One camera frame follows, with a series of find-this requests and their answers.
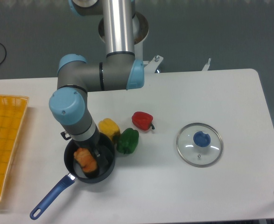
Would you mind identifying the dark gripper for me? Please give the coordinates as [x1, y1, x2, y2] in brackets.
[73, 133, 100, 158]

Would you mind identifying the beige bread loaf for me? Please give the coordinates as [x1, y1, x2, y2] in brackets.
[74, 147, 98, 174]

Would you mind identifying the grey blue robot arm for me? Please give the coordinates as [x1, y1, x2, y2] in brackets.
[49, 0, 145, 158]

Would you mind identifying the yellow bell pepper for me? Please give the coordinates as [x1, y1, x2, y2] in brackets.
[98, 118, 120, 144]

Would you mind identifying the green bell pepper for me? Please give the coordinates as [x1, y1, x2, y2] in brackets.
[116, 128, 139, 154]

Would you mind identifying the red bell pepper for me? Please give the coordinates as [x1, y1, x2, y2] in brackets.
[132, 112, 155, 131]

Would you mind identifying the yellow woven basket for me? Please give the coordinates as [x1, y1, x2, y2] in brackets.
[0, 95, 29, 202]

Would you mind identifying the glass lid blue knob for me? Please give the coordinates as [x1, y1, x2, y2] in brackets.
[176, 123, 224, 168]

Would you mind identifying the dark pot blue handle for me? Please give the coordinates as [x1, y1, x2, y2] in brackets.
[29, 133, 115, 220]

